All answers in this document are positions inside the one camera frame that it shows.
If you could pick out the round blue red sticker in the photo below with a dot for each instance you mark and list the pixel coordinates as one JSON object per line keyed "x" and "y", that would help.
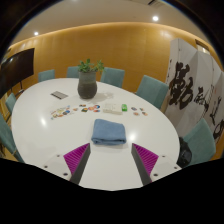
{"x": 97, "y": 106}

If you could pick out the black rectangular sticker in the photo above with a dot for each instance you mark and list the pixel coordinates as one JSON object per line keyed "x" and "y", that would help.
{"x": 82, "y": 105}

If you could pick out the green pack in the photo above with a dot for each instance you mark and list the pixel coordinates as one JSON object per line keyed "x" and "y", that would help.
{"x": 124, "y": 107}

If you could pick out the blue towel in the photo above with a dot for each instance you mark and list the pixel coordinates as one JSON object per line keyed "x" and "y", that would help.
{"x": 108, "y": 131}

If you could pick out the grey flat card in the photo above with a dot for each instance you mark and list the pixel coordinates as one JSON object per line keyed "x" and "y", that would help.
{"x": 59, "y": 95}

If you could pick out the oval orange blue sticker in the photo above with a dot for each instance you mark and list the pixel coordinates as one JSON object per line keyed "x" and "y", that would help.
{"x": 96, "y": 110}

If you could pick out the round white-rimmed sticker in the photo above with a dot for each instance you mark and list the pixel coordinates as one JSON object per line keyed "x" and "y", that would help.
{"x": 136, "y": 113}

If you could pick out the round ceiling light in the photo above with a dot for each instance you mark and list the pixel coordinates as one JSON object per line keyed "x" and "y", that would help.
{"x": 155, "y": 18}
{"x": 36, "y": 33}

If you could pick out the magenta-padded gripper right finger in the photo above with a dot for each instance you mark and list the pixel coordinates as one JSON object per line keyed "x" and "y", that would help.
{"x": 148, "y": 160}

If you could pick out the small colourful sticker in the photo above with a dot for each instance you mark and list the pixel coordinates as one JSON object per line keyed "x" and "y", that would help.
{"x": 133, "y": 108}
{"x": 145, "y": 113}
{"x": 141, "y": 109}

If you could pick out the round pink orange sticker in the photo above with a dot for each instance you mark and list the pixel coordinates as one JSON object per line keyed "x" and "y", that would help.
{"x": 91, "y": 108}

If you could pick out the sheet of colourful stickers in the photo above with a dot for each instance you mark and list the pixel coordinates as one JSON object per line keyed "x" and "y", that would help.
{"x": 60, "y": 112}

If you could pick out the teal chairs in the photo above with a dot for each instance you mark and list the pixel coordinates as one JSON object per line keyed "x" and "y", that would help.
{"x": 151, "y": 90}

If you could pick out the dark square sticker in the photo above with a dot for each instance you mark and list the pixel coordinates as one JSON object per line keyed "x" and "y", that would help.
{"x": 84, "y": 109}

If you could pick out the small orange sticker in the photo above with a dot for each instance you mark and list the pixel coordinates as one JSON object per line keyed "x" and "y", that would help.
{"x": 75, "y": 109}

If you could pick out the white calligraphy folding screen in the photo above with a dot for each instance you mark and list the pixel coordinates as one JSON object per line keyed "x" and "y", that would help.
{"x": 186, "y": 86}

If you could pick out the white flat box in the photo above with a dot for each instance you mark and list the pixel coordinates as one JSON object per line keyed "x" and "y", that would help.
{"x": 117, "y": 109}
{"x": 107, "y": 108}

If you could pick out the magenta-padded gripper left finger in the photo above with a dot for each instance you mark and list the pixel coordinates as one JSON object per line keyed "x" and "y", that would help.
{"x": 75, "y": 160}

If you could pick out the potted plant in grey vase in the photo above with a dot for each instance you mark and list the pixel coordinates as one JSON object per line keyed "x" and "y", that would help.
{"x": 87, "y": 85}

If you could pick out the black wall screen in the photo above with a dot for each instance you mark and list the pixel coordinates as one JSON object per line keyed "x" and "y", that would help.
{"x": 16, "y": 70}

